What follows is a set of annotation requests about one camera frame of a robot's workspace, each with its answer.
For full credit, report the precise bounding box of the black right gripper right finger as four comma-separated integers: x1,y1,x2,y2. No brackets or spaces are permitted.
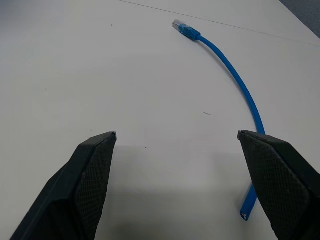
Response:
237,129,320,240

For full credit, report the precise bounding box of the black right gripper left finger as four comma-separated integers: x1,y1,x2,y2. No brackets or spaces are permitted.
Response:
9,131,118,240

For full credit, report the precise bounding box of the blue Ethernet cable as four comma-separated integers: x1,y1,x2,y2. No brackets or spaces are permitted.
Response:
171,18,266,222

